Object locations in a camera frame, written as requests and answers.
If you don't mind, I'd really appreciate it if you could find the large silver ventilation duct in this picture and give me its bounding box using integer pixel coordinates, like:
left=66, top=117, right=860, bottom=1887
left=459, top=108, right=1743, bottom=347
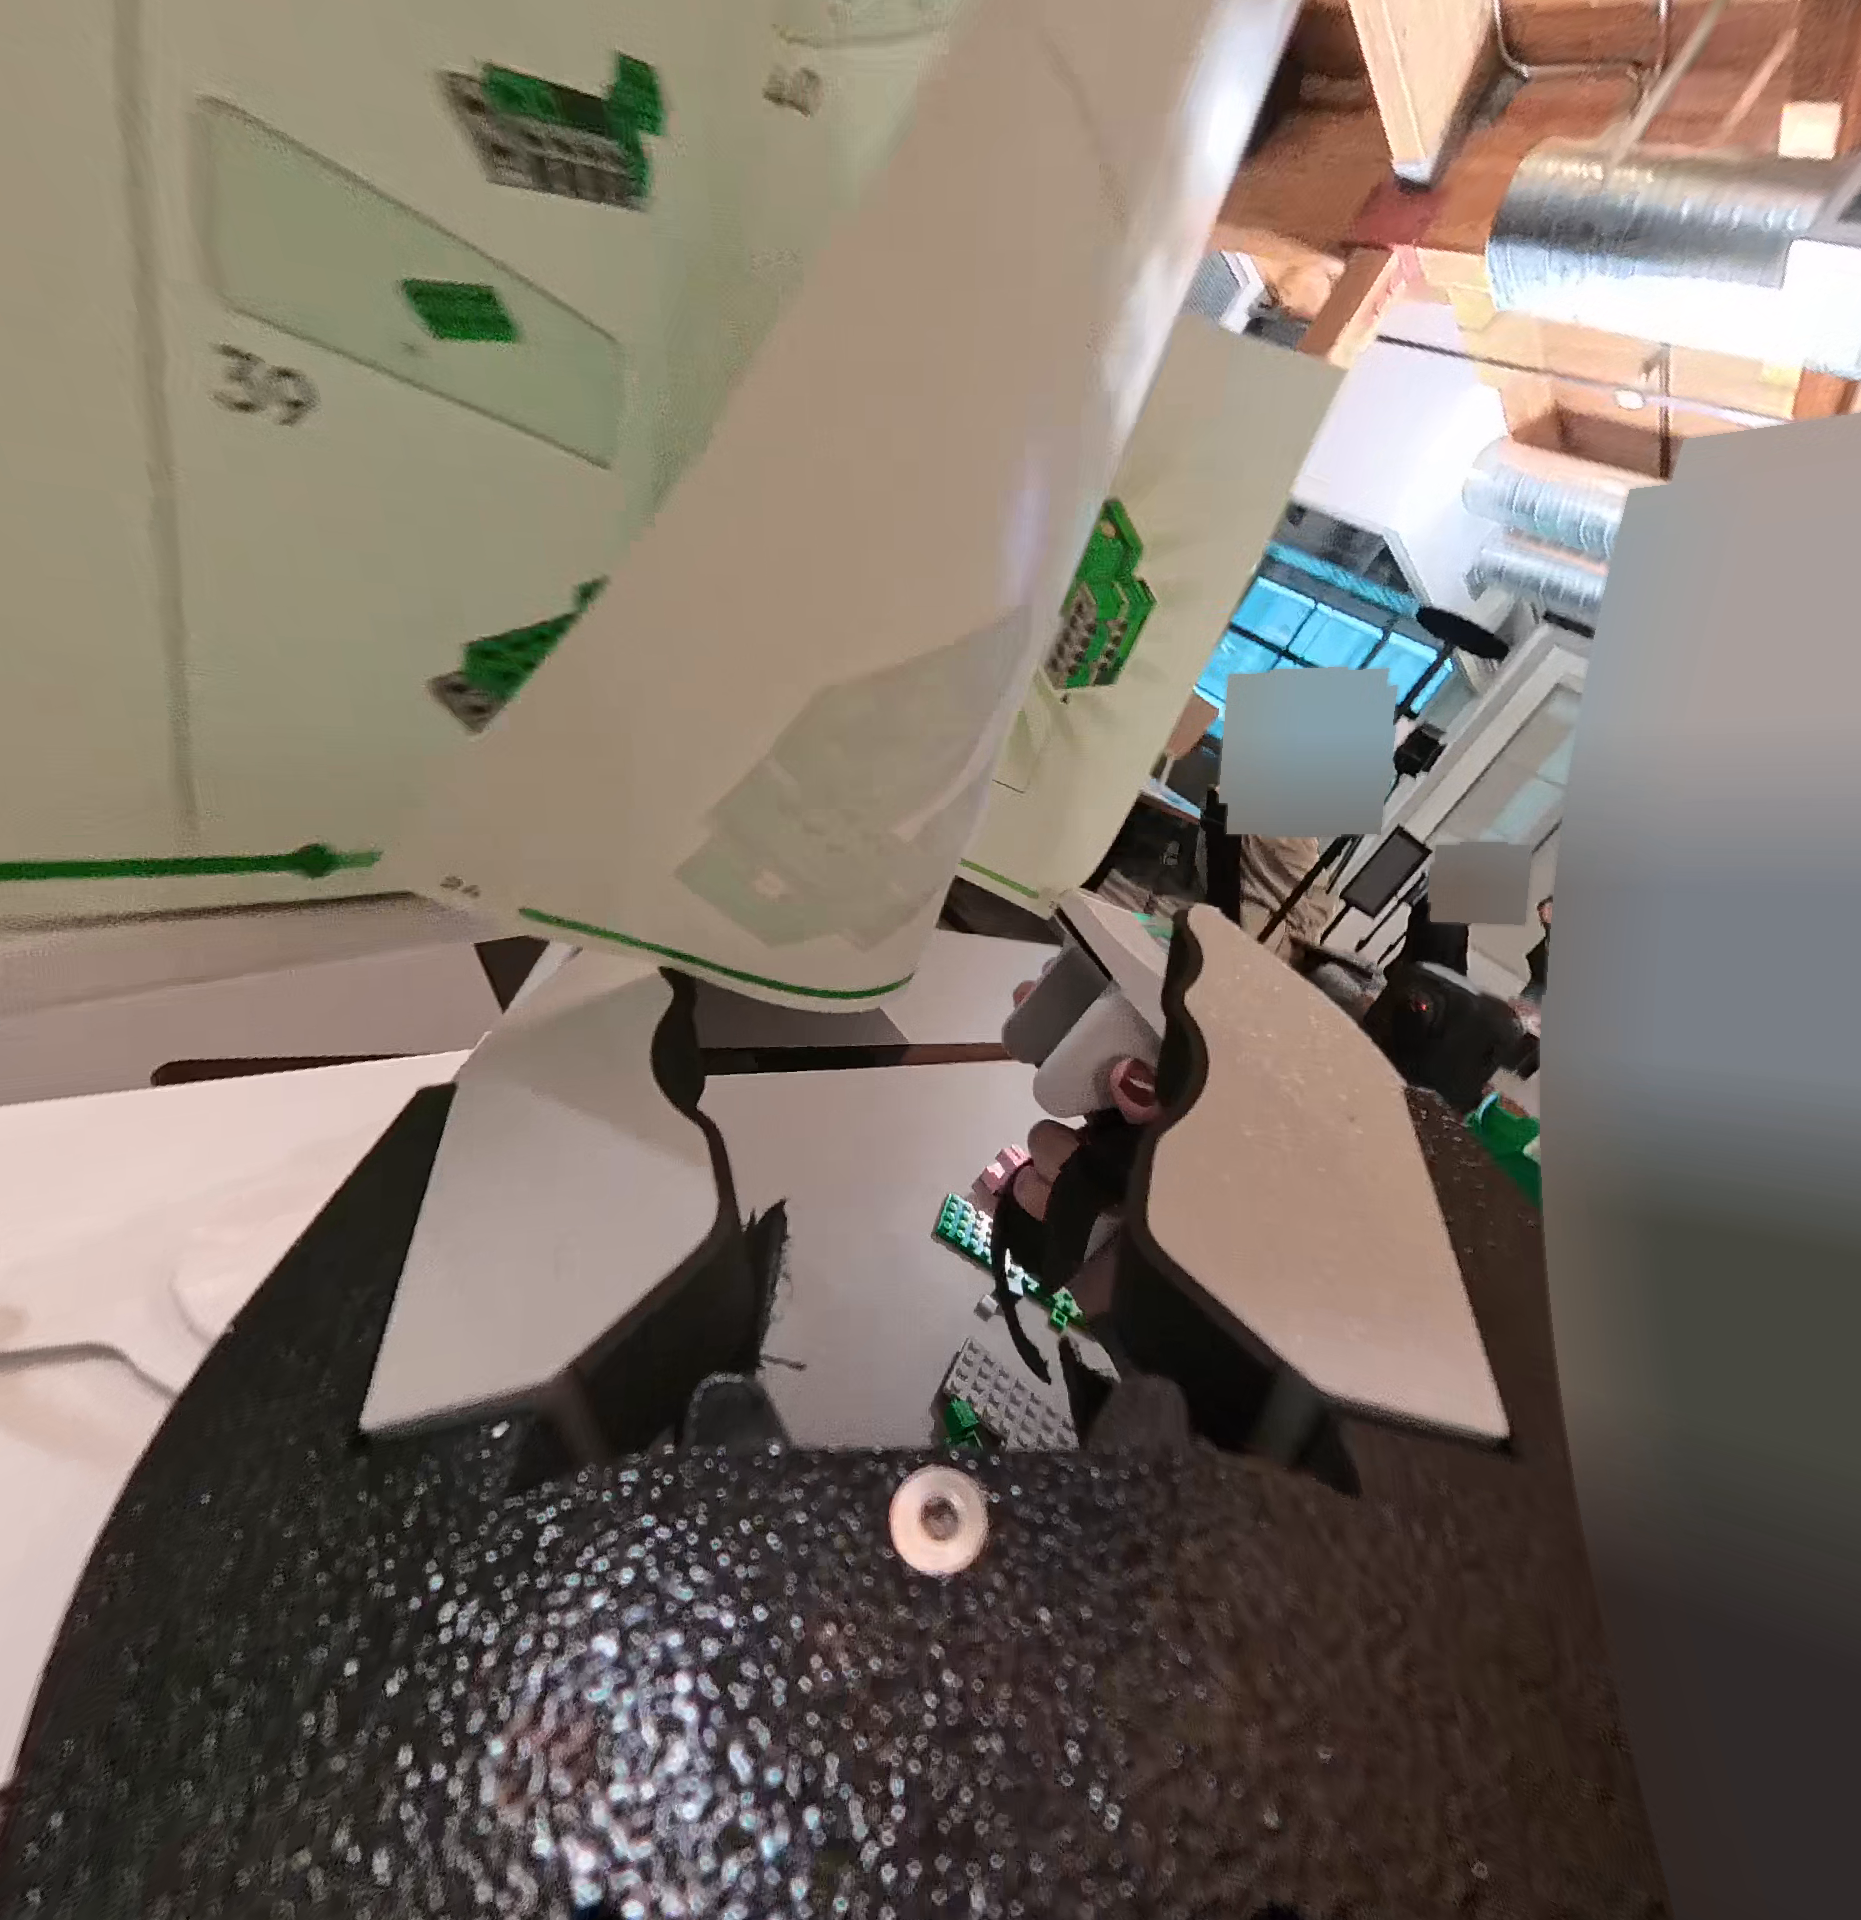
left=1485, top=134, right=1861, bottom=386

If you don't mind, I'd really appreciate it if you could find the grey studded brick plate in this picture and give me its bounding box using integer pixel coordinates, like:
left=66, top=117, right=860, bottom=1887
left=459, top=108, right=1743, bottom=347
left=937, top=1331, right=1085, bottom=1451

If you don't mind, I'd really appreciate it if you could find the person's right hand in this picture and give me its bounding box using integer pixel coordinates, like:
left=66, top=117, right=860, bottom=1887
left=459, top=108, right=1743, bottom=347
left=1010, top=1057, right=1161, bottom=1222

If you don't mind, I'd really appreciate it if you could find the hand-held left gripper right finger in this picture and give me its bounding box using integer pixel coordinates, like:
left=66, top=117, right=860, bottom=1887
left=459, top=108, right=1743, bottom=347
left=1117, top=905, right=1519, bottom=1494

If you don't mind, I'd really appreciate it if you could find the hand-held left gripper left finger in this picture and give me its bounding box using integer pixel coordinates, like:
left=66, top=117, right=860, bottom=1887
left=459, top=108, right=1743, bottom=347
left=362, top=945, right=794, bottom=1454

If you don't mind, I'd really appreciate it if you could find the brick building instruction booklet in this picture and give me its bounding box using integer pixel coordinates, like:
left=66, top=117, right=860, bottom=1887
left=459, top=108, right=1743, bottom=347
left=0, top=0, right=1343, bottom=1005

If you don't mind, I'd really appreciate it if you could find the small silver ventilation duct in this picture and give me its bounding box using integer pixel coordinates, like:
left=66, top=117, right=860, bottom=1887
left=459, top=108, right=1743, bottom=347
left=1469, top=537, right=1612, bottom=620
left=1463, top=437, right=1630, bottom=548

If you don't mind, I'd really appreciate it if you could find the black monitor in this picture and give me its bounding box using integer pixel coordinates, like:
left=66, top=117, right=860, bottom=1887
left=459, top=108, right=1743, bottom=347
left=1342, top=827, right=1432, bottom=919

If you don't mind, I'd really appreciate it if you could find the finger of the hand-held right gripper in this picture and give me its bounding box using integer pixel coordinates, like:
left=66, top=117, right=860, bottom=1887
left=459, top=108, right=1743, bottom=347
left=1058, top=896, right=1173, bottom=990

